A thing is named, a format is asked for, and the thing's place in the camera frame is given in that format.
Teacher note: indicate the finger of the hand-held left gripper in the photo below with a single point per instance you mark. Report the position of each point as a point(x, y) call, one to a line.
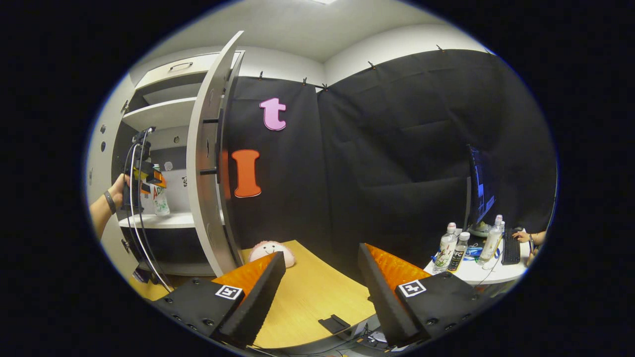
point(154, 179)

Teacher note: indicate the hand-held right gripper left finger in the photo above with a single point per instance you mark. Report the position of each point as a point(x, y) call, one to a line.
point(258, 302)

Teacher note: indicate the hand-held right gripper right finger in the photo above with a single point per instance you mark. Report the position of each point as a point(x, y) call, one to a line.
point(384, 302)

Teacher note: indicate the white bottle green cap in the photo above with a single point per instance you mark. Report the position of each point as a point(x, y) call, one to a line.
point(161, 203)

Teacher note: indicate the white door with headphone sticker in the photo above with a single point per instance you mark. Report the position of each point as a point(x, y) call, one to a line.
point(201, 218)

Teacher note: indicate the black wristband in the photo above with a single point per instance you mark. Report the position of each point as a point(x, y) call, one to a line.
point(109, 202)

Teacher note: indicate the white open-shelf cabinet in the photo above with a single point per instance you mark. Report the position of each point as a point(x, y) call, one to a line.
point(163, 113)

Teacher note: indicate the pink plush toy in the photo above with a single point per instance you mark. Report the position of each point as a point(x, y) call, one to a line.
point(268, 250)

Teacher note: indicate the clear bottle green label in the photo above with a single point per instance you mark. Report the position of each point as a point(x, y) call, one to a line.
point(444, 250)

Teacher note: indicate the clear bottle black label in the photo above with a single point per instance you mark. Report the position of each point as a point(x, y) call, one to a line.
point(459, 255)

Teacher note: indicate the white side desk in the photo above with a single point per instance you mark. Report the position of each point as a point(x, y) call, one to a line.
point(476, 272)

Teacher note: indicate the white cabinet drawer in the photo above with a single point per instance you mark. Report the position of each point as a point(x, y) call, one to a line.
point(198, 67)

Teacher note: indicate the clear bottle white cap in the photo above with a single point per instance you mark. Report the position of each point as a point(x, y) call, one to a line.
point(491, 243)

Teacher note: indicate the black keyboard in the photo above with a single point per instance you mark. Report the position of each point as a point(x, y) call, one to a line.
point(511, 248)

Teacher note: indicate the black computer monitor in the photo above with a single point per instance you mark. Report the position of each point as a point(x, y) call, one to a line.
point(478, 188)

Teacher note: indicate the black backdrop cloth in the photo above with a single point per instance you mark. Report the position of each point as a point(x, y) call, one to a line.
point(372, 148)

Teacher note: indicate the small black plastic bracket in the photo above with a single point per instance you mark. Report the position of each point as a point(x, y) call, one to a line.
point(333, 324)

